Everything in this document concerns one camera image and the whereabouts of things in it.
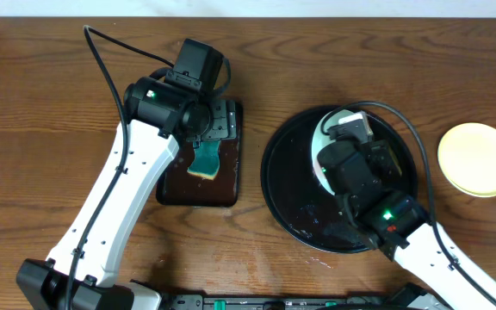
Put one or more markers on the round black tray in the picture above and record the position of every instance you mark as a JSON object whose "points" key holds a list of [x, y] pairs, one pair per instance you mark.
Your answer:
{"points": [[297, 199]]}

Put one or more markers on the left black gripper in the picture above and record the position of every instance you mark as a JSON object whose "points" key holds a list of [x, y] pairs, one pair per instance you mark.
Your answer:
{"points": [[221, 119]]}

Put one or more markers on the green yellow sponge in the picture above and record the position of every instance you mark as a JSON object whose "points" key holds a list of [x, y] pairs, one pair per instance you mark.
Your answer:
{"points": [[206, 162]]}

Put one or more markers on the yellow plate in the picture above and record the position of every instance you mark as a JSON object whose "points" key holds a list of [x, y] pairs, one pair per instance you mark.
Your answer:
{"points": [[466, 155]]}

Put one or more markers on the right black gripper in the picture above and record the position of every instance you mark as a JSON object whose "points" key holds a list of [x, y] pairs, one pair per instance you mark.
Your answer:
{"points": [[380, 158]]}

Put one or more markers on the dark brown rectangular tray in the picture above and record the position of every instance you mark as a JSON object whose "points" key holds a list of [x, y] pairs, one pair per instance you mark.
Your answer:
{"points": [[177, 187]]}

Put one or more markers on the mint plate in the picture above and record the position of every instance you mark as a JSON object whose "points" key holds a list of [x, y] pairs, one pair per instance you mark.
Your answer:
{"points": [[320, 141]]}

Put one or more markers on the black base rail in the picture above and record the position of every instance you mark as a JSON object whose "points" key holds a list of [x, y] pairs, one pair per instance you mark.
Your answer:
{"points": [[410, 296]]}

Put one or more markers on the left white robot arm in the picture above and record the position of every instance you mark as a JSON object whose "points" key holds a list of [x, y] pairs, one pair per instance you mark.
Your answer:
{"points": [[158, 114]]}

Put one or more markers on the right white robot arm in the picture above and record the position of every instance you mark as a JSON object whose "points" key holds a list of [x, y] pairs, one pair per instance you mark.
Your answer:
{"points": [[402, 230]]}

